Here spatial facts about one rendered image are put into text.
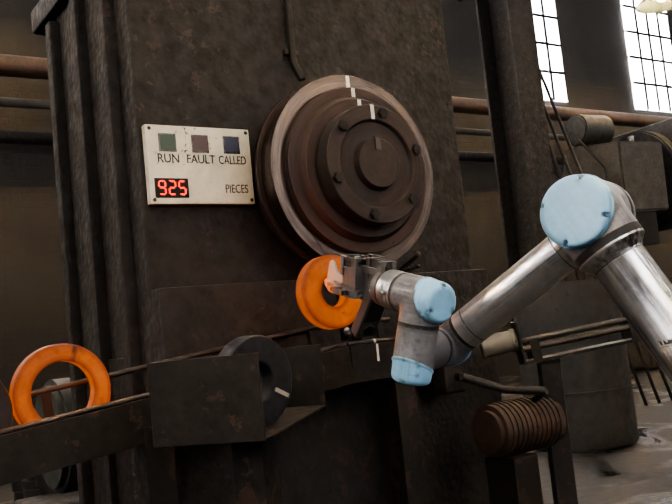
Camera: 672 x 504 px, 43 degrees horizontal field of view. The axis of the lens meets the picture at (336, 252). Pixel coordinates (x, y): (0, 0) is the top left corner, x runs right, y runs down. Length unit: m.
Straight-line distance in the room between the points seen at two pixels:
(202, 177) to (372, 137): 0.40
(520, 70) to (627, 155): 3.66
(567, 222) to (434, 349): 0.35
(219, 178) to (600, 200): 0.96
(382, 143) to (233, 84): 0.40
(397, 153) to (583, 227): 0.77
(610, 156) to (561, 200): 8.54
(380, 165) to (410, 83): 0.50
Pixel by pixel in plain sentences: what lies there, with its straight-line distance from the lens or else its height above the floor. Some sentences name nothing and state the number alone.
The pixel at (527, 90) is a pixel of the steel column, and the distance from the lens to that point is 6.43.
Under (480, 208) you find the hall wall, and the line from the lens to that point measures 10.85.
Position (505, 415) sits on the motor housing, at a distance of 2.05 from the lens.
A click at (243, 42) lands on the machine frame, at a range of 2.15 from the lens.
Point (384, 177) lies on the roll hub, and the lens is 1.96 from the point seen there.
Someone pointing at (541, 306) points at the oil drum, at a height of 0.77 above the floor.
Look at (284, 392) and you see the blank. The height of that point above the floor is 0.65.
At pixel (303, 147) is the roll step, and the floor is 1.16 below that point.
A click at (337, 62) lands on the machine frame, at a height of 1.44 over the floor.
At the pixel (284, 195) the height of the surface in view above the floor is 1.05.
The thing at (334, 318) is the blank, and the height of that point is 0.77.
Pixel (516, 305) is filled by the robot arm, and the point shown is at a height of 0.75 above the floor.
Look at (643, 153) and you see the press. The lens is 10.08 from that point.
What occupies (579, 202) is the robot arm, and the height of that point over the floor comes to 0.90.
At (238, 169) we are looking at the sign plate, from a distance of 2.02.
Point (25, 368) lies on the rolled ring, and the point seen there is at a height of 0.73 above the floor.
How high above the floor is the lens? 0.74
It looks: 5 degrees up
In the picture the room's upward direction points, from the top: 6 degrees counter-clockwise
